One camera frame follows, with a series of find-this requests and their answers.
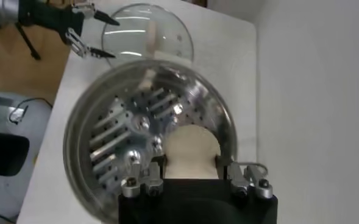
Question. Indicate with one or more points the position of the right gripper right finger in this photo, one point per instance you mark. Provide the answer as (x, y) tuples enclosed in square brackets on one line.
[(246, 179)]

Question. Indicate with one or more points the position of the perforated steel steamer basket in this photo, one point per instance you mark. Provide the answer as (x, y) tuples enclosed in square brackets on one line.
[(112, 128)]

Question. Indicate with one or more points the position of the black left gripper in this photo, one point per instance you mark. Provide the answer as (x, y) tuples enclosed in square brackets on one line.
[(51, 18)]

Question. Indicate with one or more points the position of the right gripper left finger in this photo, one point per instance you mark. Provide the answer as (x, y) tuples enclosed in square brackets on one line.
[(142, 179)]

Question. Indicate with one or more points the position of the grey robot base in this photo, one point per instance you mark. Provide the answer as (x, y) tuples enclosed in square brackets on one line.
[(2, 194)]

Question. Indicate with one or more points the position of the white steamed baozi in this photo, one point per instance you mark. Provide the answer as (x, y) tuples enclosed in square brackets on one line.
[(191, 149)]

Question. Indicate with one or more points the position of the round glass pot lid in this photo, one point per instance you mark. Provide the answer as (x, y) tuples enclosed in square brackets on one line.
[(136, 39)]

